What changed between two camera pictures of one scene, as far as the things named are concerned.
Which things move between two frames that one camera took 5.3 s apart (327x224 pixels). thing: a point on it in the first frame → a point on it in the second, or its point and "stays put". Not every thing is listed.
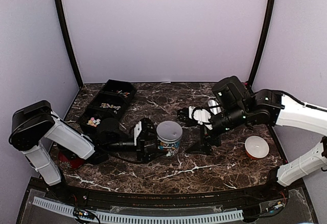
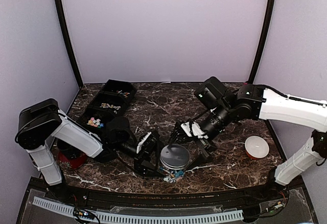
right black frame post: x=272 y=0 stays put
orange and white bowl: x=256 y=147 stays put
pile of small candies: x=106 y=105 stays put
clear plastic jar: x=169 y=149 → x=172 y=175
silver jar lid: x=169 y=131 → x=174 y=156
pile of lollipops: x=125 y=93 stays put
